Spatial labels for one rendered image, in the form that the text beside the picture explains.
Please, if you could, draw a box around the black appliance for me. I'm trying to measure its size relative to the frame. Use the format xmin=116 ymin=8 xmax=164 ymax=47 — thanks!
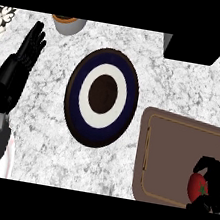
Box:
xmin=159 ymin=32 xmax=220 ymax=69

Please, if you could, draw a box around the blue and white plate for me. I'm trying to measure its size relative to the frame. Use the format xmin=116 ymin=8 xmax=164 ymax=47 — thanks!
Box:
xmin=57 ymin=42 xmax=147 ymax=155

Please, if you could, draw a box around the grey pot with orange rim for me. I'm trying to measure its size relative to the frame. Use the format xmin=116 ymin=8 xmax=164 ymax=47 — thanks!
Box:
xmin=48 ymin=13 xmax=89 ymax=40

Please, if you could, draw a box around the brown tray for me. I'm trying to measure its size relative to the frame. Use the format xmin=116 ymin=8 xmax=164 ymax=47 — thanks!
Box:
xmin=127 ymin=105 xmax=220 ymax=216

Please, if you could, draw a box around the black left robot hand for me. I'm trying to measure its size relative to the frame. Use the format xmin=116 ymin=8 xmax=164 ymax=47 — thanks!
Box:
xmin=0 ymin=14 xmax=51 ymax=120

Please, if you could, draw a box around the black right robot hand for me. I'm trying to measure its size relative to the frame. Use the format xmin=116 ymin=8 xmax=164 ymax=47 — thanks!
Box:
xmin=185 ymin=154 xmax=220 ymax=216

